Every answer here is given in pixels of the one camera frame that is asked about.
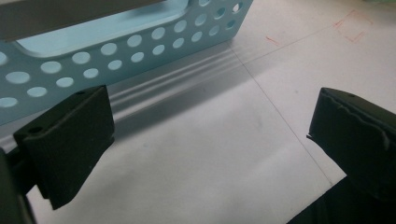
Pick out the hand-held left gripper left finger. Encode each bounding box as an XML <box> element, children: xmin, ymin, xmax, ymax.
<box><xmin>12</xmin><ymin>85</ymin><xmax>116</xmax><ymax>211</ymax></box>

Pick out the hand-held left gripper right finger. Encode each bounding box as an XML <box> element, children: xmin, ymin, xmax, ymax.
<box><xmin>306</xmin><ymin>87</ymin><xmax>396</xmax><ymax>203</ymax></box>

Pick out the light blue perforated plastic basket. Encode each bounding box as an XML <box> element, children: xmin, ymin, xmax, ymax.
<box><xmin>0</xmin><ymin>0</ymin><xmax>255</xmax><ymax>127</ymax></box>

